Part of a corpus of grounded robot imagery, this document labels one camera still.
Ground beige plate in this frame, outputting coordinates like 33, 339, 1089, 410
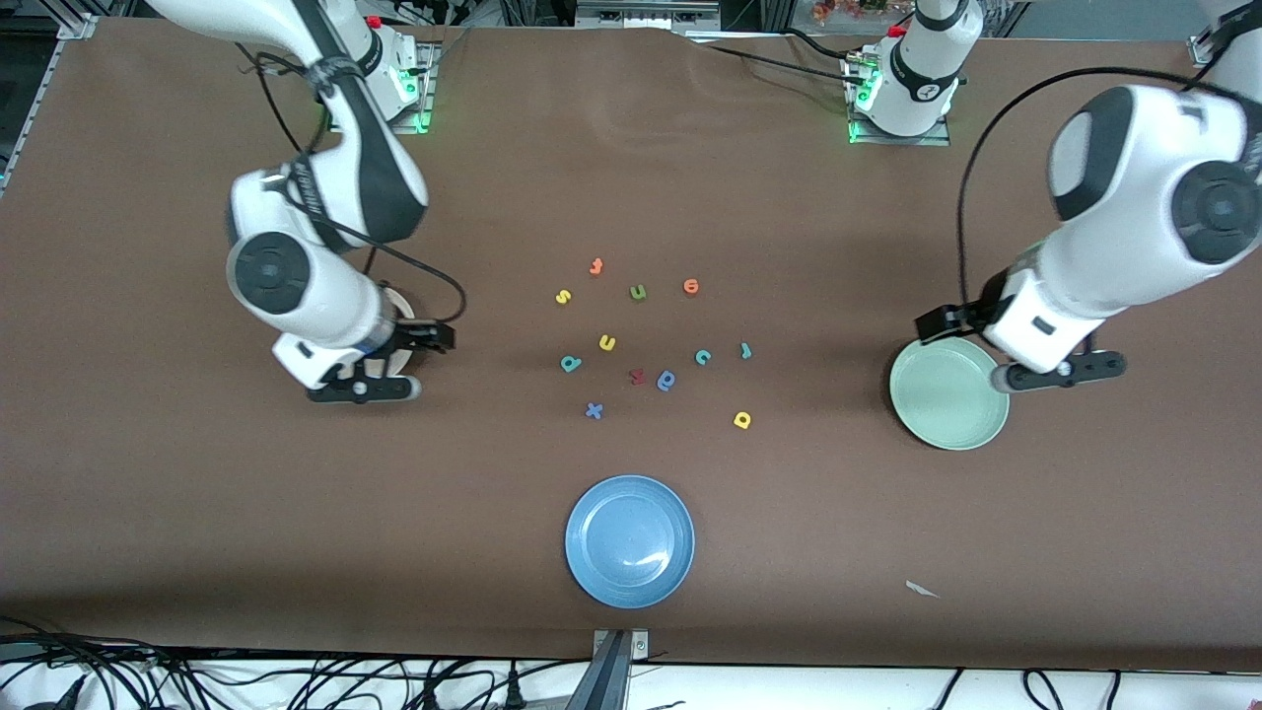
378, 284, 418, 381

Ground green plate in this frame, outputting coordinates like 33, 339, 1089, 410
888, 335, 1011, 452

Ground brown table cover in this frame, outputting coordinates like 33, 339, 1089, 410
0, 18, 1262, 674

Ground blue plate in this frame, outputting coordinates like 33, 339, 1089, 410
564, 474, 696, 609

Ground orange decoration cluster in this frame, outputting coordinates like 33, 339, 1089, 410
811, 0, 893, 23

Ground grey metal box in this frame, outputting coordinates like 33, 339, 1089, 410
575, 0, 723, 31

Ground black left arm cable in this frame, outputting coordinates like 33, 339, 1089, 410
954, 67, 1243, 317

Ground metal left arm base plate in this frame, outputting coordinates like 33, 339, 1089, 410
846, 54, 952, 148

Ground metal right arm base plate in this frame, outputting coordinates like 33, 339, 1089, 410
328, 41, 435, 135

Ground black cable on table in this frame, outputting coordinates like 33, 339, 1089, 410
705, 28, 861, 85

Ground tangled black cables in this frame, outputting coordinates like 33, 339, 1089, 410
0, 616, 568, 710

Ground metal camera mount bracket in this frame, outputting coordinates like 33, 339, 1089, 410
564, 629, 650, 710

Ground aluminium frame rail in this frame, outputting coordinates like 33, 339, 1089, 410
0, 12, 100, 193

